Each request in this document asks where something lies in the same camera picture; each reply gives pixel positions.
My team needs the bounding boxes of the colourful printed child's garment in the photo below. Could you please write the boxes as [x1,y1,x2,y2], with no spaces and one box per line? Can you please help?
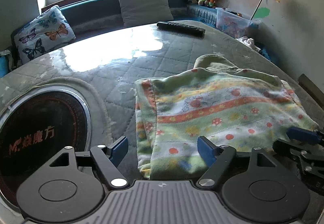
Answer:
[134,54,319,180]

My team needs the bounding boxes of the black remote control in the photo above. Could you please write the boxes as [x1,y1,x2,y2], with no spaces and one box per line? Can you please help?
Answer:
[157,22,205,37]

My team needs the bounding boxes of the clear plastic storage box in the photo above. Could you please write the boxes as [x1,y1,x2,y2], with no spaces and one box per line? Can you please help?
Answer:
[215,8,261,39]

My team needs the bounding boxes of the blue folded blanket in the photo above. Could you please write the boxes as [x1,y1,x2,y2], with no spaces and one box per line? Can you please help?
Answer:
[0,50,13,78]

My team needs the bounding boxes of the butterfly print pillow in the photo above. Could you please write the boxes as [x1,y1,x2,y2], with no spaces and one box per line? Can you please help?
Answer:
[13,5,76,64]

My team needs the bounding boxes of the plain white cushion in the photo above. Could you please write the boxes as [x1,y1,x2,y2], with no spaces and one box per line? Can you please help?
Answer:
[119,0,174,28]

